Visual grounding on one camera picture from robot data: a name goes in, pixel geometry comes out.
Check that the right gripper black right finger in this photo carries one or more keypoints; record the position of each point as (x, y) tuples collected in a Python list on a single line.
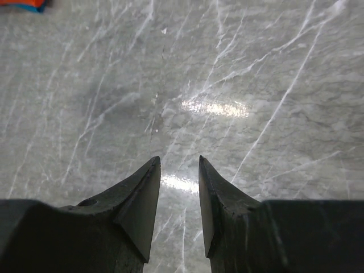
[(242, 234)]

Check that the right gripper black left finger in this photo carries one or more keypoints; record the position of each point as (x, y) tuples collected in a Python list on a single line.
[(109, 232)]

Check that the orange t shirt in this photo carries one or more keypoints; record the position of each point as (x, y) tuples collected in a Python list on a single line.
[(30, 3)]

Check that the folded blue t shirt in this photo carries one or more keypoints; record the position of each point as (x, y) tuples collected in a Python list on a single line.
[(39, 10)]

